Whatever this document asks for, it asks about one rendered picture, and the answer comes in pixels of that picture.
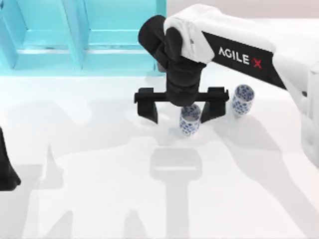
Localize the blue and white patterned cup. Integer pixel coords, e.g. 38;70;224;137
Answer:
231;84;256;118
179;104;202;138

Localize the light blue rack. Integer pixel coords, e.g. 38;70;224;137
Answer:
0;0;167;77

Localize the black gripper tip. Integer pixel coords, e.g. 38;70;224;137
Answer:
0;126;22;192

